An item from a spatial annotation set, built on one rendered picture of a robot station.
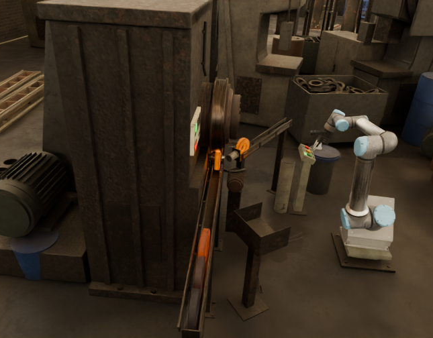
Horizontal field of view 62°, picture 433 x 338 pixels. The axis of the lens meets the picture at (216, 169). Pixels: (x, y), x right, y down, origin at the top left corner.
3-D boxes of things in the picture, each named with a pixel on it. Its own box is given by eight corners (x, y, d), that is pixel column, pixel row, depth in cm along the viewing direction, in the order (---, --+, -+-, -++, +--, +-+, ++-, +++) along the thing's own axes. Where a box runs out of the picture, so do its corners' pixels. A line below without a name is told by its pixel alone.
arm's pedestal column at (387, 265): (378, 238, 303) (381, 231, 299) (395, 273, 268) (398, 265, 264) (331, 233, 305) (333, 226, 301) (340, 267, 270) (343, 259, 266)
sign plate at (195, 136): (189, 155, 187) (190, 123, 179) (196, 135, 210) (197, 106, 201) (194, 155, 187) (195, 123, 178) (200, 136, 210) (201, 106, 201)
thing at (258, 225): (248, 328, 220) (260, 237, 185) (225, 298, 240) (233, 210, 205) (274, 315, 229) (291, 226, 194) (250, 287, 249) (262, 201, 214)
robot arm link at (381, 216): (389, 227, 259) (399, 225, 241) (364, 229, 260) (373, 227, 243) (385, 206, 262) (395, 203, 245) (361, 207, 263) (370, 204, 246)
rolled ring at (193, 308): (201, 279, 155) (193, 278, 155) (195, 319, 140) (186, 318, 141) (200, 303, 166) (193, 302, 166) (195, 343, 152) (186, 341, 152)
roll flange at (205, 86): (204, 65, 232) (203, 129, 258) (194, 93, 193) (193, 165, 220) (219, 66, 231) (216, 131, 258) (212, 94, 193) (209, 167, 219)
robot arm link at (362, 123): (406, 136, 209) (364, 112, 272) (384, 137, 210) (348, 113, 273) (404, 155, 213) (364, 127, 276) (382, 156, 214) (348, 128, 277)
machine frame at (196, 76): (84, 295, 236) (30, 2, 151) (131, 202, 330) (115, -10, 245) (194, 306, 232) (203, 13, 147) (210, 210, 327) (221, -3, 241)
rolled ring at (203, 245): (202, 261, 171) (195, 260, 171) (205, 267, 188) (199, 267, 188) (209, 224, 178) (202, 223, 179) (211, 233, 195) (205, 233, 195)
